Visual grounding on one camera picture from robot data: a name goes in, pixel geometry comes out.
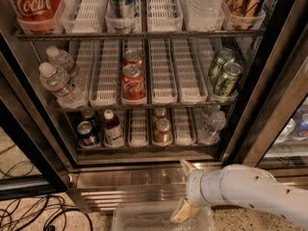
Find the blue pepsi can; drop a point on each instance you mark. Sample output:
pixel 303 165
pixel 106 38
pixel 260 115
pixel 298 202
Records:
pixel 93 117
pixel 87 134

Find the top wire shelf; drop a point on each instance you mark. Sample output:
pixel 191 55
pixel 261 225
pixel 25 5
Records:
pixel 142 35

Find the rear green can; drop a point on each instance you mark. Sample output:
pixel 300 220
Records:
pixel 221 57

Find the clear water bottle top shelf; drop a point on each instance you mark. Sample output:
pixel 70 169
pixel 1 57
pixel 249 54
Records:
pixel 205 15

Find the large red Coca-Cola can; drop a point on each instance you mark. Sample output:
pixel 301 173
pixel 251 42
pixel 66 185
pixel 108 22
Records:
pixel 39 16

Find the glass fridge door right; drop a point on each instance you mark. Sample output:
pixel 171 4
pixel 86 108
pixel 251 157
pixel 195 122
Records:
pixel 286 160

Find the front red Coca-Cola can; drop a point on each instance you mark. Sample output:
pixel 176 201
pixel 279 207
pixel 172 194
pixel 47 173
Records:
pixel 132 85

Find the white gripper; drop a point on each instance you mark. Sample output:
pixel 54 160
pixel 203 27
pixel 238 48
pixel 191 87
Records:
pixel 194 186

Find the clear plastic bin on floor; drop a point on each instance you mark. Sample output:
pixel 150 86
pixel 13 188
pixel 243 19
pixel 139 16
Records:
pixel 155 216

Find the rear water bottle middle shelf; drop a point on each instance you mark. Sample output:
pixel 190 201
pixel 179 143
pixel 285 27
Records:
pixel 63 59

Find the front green can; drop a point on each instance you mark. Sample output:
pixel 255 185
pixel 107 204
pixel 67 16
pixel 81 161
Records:
pixel 228 79

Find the orange can shelf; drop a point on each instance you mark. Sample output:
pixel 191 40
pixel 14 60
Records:
pixel 162 131
pixel 159 113

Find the front orange can bottom shelf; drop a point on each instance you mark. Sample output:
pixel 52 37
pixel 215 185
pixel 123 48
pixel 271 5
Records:
pixel 162 131

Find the steel fridge base grille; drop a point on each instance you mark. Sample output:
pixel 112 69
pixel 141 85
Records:
pixel 102 190

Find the front water bottle middle shelf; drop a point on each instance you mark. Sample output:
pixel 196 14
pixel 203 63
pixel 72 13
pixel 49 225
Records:
pixel 56 80

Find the blue can behind glass door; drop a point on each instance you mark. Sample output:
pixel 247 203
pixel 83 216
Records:
pixel 300 131

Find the silver blue can top shelf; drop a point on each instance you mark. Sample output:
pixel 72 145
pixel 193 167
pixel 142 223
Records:
pixel 124 9

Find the wire shelf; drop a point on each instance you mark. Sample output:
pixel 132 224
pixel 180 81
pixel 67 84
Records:
pixel 145 106
pixel 142 35

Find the rear water bottle bottom shelf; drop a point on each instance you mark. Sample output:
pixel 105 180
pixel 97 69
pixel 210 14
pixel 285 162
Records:
pixel 207 110

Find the rear red Coca-Cola can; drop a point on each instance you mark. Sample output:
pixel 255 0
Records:
pixel 133 56

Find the green can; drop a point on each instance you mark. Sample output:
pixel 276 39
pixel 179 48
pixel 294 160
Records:
pixel 228 79
pixel 221 57

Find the rear blue Pepsi can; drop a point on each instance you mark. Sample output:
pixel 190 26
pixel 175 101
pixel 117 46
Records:
pixel 93 117

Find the brown drink plastic bottle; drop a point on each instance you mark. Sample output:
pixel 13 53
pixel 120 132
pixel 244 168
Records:
pixel 112 129

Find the fridge door left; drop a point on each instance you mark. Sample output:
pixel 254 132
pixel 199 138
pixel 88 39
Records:
pixel 32 167

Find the front water bottle bottom shelf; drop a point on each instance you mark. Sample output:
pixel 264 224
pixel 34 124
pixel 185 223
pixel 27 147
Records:
pixel 211 129

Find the front blue Pepsi can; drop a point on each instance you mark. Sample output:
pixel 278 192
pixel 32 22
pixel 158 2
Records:
pixel 87 134

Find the middle wire shelf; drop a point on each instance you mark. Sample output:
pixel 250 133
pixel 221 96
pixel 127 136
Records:
pixel 145 106

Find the rear orange can bottom shelf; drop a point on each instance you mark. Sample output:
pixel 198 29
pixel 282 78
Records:
pixel 159 113

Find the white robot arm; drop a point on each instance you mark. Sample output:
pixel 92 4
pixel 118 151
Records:
pixel 239 185

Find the gold can top shelf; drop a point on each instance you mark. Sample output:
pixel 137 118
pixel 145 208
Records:
pixel 243 14

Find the white can behind glass door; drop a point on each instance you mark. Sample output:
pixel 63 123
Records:
pixel 288 129

